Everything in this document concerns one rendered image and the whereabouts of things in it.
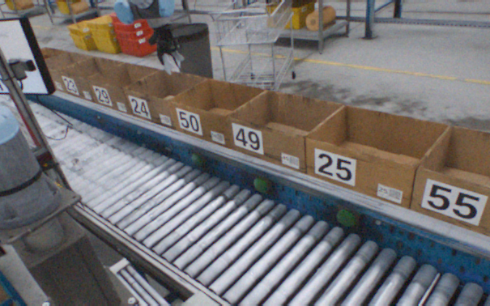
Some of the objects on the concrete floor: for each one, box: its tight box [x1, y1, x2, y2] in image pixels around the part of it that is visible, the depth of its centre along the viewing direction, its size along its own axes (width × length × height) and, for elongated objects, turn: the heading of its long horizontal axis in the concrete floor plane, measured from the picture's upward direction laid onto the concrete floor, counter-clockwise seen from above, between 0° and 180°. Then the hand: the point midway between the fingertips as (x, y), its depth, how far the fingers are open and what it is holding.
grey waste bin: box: [172, 23, 214, 79], centre depth 478 cm, size 50×50×64 cm
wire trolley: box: [208, 0, 296, 91], centre depth 394 cm, size 107×56×103 cm, turn 174°
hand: (172, 68), depth 173 cm, fingers open, 5 cm apart
